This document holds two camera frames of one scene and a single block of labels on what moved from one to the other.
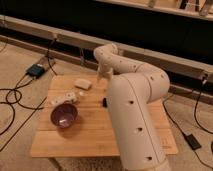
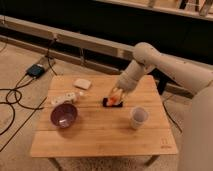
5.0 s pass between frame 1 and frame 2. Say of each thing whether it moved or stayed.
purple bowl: stayed
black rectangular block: stayed
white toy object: stayed
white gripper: moved
